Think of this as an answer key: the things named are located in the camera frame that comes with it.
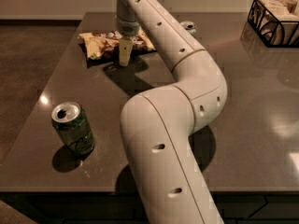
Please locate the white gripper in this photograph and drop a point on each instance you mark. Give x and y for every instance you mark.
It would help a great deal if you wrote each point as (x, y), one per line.
(127, 28)

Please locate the brown chip bag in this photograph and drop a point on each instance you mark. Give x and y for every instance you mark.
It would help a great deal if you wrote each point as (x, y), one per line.
(100, 46)

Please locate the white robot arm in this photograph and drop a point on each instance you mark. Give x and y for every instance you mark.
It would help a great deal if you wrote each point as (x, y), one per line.
(156, 124)

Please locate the white green soda can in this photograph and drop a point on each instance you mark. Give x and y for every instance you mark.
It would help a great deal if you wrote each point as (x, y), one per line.
(189, 26)

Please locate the dark green soda can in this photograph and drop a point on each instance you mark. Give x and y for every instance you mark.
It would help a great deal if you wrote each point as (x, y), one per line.
(70, 122)

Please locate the white paper napkins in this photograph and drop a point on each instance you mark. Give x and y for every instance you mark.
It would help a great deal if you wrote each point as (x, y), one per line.
(280, 23)

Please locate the dark cabinet drawers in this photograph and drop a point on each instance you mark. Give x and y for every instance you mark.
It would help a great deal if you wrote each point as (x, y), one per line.
(106, 208)

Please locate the black wire napkin basket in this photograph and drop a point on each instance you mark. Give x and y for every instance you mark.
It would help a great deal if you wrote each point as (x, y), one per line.
(255, 17)

